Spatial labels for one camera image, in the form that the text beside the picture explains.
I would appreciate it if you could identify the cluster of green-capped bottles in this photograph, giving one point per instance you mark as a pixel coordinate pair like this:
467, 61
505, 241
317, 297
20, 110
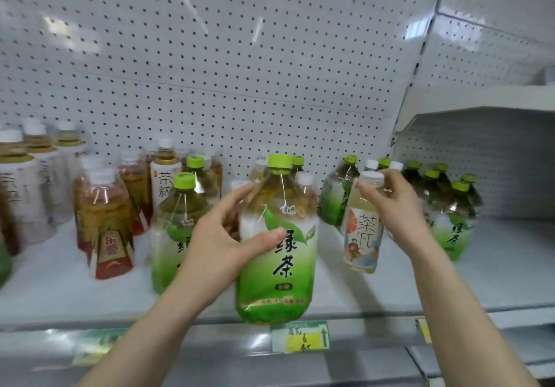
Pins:
451, 222

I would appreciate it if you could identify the grey pegboard back panel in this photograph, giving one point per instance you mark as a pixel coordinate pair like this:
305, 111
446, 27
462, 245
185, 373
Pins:
511, 161

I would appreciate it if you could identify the person's right hand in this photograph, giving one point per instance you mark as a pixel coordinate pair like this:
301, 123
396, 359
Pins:
407, 217

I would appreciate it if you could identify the green label tea bottle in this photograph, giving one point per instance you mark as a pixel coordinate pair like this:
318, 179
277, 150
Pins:
203, 181
336, 196
169, 243

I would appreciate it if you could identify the person's right thumb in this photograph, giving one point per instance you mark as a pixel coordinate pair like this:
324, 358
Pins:
368, 195

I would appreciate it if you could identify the small yellow price tag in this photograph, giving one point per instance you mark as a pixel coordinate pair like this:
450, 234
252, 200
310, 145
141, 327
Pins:
425, 330

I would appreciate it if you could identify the blurred green price tag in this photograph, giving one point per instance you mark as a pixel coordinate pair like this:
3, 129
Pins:
97, 345

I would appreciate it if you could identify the person's left hand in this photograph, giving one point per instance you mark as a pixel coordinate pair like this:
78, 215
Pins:
208, 252

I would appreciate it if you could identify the person's left thumb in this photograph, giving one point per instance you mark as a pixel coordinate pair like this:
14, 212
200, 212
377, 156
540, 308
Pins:
264, 240

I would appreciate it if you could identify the white-capped illustrated tea bottle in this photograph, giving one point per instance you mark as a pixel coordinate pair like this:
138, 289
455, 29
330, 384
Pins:
362, 239

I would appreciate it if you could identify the large green tea bottle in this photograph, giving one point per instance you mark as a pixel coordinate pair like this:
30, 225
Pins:
282, 278

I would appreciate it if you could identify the red label tea bottle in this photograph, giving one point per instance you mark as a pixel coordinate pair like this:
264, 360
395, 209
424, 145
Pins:
135, 187
108, 230

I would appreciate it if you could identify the person's right forearm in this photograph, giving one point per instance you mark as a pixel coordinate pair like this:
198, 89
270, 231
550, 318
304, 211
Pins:
459, 326

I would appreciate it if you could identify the white label brown tea bottle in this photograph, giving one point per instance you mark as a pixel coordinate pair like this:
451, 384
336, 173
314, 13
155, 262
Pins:
52, 174
164, 178
24, 191
69, 144

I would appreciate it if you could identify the white shelving upright post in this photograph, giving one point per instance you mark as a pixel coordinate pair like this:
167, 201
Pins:
422, 49

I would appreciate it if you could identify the person's left forearm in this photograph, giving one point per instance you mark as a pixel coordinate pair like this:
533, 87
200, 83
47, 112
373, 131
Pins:
147, 339

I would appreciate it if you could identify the white metal shelf board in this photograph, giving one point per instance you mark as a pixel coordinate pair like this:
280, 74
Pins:
507, 269
477, 98

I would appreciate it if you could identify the green and yellow price tag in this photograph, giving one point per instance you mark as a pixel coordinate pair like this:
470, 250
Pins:
301, 337

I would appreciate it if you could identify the white pegboard back panel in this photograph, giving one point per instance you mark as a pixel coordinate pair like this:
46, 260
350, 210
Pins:
216, 66

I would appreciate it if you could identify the white-capped pale tea bottle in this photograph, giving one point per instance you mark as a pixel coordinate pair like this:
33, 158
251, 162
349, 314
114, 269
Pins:
305, 183
370, 164
259, 170

